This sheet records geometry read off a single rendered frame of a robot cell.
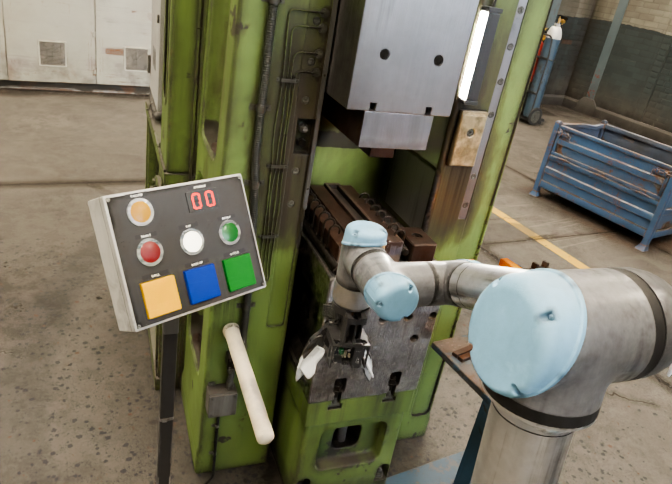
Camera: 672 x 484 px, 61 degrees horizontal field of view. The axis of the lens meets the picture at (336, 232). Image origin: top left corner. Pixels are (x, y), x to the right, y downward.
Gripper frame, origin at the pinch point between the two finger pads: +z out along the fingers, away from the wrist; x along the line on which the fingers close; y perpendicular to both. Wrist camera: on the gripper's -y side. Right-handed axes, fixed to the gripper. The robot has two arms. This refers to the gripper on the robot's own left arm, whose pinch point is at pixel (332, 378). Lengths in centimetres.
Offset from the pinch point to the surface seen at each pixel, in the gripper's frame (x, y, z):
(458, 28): 32, -52, -65
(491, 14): 46, -64, -69
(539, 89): 442, -650, 44
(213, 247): -24.0, -28.6, -13.3
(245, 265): -16.4, -29.3, -8.6
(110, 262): -45, -20, -13
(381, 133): 17, -49, -38
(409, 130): 25, -51, -39
